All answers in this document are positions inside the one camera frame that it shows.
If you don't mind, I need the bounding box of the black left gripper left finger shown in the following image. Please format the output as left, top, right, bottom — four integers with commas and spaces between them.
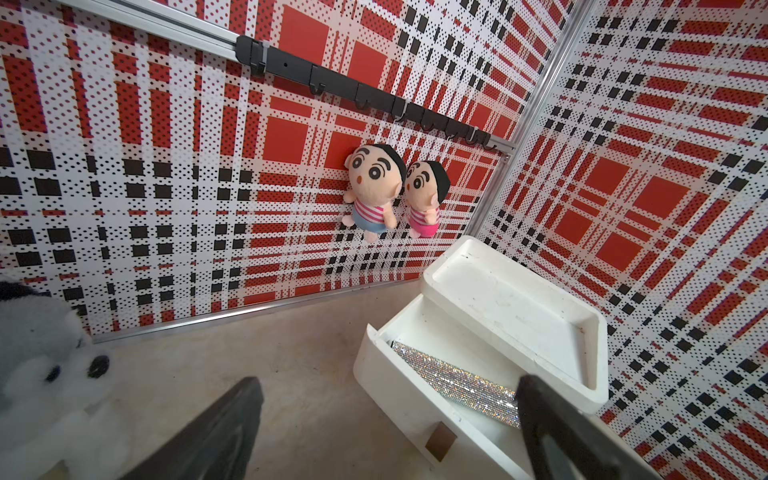
123, 376, 264, 479

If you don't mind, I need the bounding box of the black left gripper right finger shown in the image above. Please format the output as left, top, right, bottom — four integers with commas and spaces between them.
515, 374, 658, 480

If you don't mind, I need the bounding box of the silver rhinestone microphone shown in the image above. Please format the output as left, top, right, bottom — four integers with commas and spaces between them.
390, 341, 521, 429

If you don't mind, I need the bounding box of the white top drawer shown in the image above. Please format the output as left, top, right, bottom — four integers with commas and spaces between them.
352, 292, 601, 480

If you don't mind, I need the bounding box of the white plastic drawer cabinet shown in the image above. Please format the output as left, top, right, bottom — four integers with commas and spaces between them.
421, 236, 608, 414

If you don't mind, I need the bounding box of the grey white husky plush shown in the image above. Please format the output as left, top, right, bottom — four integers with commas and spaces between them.
1, 281, 130, 479

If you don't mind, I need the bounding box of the pink-dressed plush doll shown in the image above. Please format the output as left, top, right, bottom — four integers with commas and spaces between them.
405, 161, 451, 239

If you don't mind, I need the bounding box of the blue-shorts plush doll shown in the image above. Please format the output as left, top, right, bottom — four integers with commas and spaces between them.
342, 144, 406, 244

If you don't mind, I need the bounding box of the black wall hook rail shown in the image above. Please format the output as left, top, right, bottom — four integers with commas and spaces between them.
234, 35, 515, 155

